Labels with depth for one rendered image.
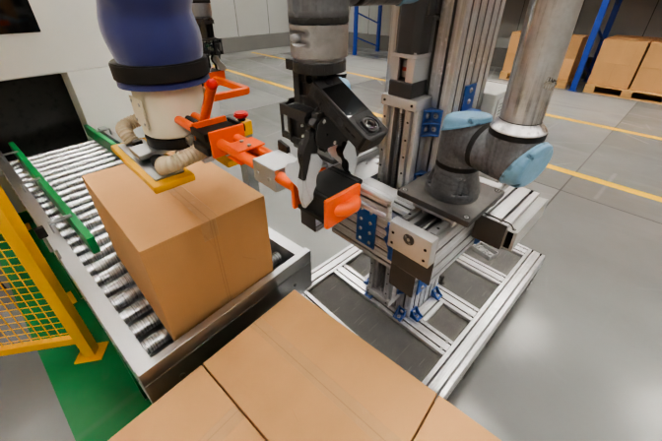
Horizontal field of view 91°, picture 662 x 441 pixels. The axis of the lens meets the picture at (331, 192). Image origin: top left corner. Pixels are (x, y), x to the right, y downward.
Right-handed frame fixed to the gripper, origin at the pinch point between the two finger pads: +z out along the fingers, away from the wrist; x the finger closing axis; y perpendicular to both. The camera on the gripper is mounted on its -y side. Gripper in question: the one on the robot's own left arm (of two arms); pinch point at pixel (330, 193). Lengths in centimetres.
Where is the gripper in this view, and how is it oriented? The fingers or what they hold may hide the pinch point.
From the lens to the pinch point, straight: 52.8
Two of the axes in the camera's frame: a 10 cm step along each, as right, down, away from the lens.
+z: 0.0, 8.4, 5.4
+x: -7.2, 3.8, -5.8
